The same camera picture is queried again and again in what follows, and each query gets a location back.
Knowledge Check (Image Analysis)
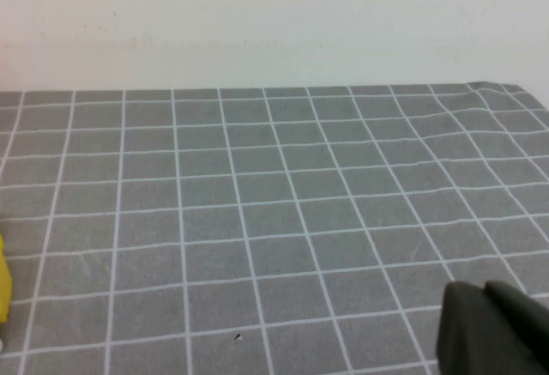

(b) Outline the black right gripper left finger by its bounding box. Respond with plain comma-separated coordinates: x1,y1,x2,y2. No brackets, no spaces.
436,281,549,375

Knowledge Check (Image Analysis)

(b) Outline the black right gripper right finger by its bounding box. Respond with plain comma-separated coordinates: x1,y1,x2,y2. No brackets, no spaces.
484,280,549,368

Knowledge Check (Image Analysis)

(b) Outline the yellow cube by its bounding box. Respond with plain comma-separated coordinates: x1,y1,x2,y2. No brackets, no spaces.
0,234,13,324

